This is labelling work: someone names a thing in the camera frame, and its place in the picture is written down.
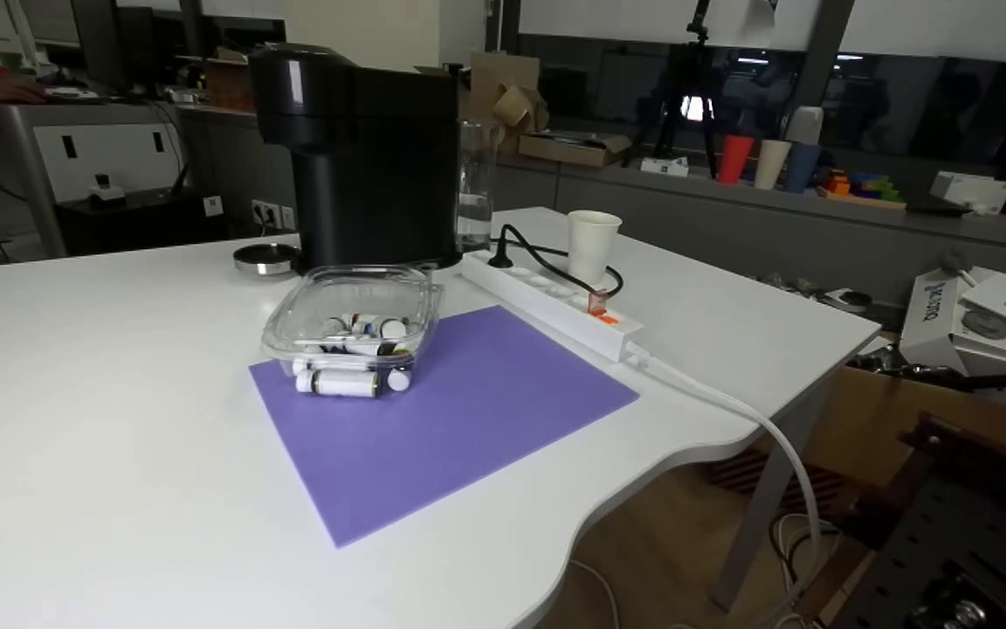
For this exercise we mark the white power strip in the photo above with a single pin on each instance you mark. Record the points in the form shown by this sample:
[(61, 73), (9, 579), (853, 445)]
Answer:
[(547, 301)]

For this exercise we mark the purple mat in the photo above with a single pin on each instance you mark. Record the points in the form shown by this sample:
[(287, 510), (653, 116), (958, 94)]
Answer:
[(459, 411)]

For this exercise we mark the white paper cup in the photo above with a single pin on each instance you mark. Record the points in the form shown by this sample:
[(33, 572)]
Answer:
[(592, 245)]

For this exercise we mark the clear water tank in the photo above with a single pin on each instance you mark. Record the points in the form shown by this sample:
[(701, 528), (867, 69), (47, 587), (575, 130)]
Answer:
[(475, 188)]

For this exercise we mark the clear plastic container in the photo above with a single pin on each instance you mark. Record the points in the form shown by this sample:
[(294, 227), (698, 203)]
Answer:
[(354, 306)]

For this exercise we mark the heap of small bottles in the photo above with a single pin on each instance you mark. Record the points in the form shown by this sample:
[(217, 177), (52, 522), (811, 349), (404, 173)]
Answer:
[(353, 354)]

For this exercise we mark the flat cardboard box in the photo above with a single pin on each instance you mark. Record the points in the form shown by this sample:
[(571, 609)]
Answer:
[(573, 148)]

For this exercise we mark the black coffee machine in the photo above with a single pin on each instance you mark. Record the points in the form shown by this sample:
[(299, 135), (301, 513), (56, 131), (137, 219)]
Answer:
[(363, 157)]

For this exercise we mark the open cardboard box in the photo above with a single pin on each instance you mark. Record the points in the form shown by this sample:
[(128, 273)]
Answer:
[(507, 96)]

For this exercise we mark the small white box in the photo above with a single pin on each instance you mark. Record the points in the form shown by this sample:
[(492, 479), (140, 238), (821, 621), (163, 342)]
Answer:
[(664, 166)]

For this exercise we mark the round metal drip tray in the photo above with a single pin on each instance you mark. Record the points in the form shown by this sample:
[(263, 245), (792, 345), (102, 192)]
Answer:
[(265, 259)]

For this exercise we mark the red cup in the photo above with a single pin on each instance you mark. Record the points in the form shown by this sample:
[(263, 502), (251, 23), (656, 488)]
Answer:
[(735, 159)]

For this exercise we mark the cream cup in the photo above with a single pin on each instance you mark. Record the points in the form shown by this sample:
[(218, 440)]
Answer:
[(770, 164)]

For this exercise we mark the blue cup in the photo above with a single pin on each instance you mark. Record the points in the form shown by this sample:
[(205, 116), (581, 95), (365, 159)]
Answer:
[(802, 168)]

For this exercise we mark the heap of coloured toy blocks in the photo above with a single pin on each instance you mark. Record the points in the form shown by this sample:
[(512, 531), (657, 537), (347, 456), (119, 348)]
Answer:
[(861, 187)]

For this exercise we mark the grey cabinet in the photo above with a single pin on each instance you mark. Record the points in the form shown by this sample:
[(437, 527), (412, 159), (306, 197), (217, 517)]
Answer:
[(84, 166)]

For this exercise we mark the stack of white boxes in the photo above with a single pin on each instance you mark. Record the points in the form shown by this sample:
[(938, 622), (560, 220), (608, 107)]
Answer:
[(988, 323)]

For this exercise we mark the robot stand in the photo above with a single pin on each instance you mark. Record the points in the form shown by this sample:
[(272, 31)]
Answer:
[(957, 542)]

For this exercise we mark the wall socket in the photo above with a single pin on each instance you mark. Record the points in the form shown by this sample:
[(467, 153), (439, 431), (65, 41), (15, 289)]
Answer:
[(265, 212)]

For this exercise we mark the camera on tripod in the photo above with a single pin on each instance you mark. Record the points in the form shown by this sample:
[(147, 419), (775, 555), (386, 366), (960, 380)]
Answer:
[(686, 96)]

